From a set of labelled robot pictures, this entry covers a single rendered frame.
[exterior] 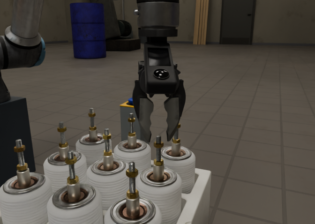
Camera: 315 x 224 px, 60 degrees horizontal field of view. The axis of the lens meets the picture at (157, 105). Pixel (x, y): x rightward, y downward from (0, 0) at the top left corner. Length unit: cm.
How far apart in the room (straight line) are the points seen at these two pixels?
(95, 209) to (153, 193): 11
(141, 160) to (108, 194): 13
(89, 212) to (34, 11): 68
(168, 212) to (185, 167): 12
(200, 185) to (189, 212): 11
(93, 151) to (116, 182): 17
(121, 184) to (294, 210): 59
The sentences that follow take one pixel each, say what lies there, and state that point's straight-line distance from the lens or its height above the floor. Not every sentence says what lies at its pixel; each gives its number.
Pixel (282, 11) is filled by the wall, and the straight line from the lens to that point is 1044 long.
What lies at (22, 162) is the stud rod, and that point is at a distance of 59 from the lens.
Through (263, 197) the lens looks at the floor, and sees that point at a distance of 102.
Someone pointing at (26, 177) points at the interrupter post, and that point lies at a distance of 60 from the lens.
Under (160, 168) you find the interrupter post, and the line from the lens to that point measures 56.
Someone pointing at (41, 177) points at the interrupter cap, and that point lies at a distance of 62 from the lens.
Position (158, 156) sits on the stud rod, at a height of 30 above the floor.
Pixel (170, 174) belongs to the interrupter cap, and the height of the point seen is 25.
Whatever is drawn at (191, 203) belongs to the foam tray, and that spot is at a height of 18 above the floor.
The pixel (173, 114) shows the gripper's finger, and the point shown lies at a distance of 51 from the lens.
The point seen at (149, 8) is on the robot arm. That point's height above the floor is 58.
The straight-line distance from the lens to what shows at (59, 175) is 66.
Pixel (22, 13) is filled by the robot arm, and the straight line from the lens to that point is 100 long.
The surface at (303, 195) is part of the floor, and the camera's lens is 109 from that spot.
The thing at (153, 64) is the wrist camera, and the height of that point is 49.
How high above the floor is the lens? 54
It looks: 16 degrees down
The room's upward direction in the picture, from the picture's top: straight up
